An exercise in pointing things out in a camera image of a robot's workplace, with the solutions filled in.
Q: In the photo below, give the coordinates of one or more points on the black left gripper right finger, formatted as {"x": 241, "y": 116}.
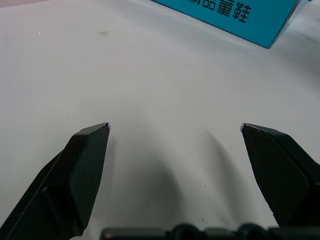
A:
{"x": 285, "y": 175}

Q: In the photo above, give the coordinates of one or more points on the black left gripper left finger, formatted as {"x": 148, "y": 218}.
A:
{"x": 75, "y": 180}

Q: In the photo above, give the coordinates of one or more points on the teal shoe box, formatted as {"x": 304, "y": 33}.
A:
{"x": 232, "y": 17}

